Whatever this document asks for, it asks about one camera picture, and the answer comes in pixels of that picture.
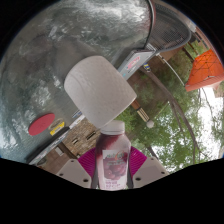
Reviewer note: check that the yellow card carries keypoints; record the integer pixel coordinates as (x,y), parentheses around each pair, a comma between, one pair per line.
(57,128)

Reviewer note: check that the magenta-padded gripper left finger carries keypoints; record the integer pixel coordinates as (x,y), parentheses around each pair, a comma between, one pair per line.
(73,173)

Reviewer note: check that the pink juice bottle white cap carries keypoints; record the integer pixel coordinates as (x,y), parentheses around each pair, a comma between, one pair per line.
(112,156)

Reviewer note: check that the white cup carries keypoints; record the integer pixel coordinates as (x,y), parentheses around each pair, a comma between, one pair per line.
(100,90)

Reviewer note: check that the orange canopy tent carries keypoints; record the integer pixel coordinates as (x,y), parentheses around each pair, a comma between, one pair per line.
(206,71)

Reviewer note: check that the globe-topped lamp post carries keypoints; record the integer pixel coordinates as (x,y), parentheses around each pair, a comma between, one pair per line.
(142,115)

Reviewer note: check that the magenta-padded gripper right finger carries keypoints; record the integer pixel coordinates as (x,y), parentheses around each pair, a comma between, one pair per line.
(150,171)

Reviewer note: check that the flat round red coaster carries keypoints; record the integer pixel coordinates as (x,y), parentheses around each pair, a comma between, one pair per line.
(41,124)

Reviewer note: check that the blue yellow striped cone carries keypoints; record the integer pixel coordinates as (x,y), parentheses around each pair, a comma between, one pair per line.
(147,67)

